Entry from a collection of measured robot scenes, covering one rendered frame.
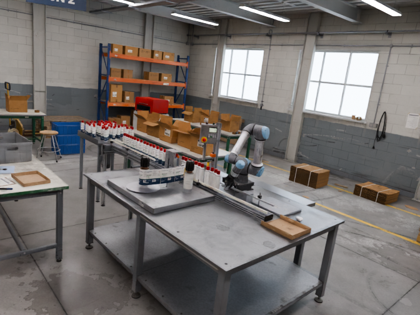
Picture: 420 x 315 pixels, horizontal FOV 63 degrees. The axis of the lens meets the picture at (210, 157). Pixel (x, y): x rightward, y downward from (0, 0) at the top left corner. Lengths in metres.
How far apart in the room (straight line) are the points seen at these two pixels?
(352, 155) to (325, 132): 0.87
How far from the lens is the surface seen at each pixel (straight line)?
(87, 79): 10.77
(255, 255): 2.35
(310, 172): 7.12
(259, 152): 3.36
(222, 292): 2.27
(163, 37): 11.94
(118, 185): 3.23
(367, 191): 7.17
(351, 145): 8.45
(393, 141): 8.08
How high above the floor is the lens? 1.94
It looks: 13 degrees down
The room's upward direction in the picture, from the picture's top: 6 degrees clockwise
